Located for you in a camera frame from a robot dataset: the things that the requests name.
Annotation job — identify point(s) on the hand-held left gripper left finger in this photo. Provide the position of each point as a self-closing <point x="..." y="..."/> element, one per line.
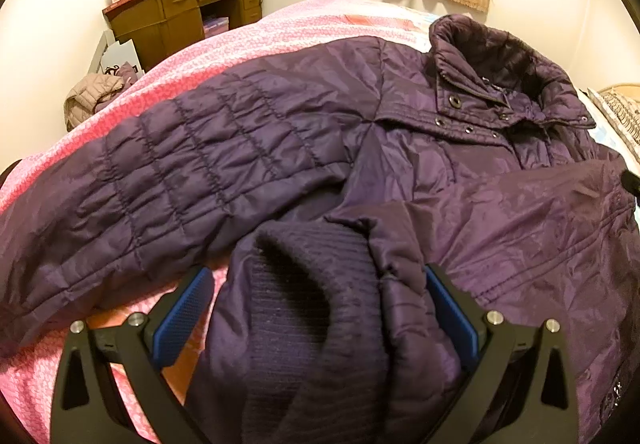
<point x="180" y="319"/>

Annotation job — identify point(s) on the pink purple storage box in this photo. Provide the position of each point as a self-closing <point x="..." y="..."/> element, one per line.
<point x="216" y="27"/>

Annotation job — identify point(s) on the brown wooden desk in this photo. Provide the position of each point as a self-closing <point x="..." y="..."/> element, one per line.
<point x="175" y="24"/>

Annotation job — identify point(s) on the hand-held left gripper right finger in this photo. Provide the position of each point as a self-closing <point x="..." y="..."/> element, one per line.
<point x="450" y="319"/>

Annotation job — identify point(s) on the beige padded jacket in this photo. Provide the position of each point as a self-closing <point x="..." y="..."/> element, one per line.
<point x="92" y="99"/>

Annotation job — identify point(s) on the patterned pillow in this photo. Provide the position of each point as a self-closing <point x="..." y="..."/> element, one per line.
<point x="625" y="114"/>

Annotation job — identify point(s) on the dark purple quilted jacket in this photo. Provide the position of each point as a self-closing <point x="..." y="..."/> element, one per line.
<point x="300" y="149"/>

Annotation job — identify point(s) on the pink bedspread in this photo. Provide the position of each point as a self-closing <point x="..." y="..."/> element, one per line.
<point x="200" y="54"/>

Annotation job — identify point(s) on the white paper bag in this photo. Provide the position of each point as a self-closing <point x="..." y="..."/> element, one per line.
<point x="117" y="57"/>

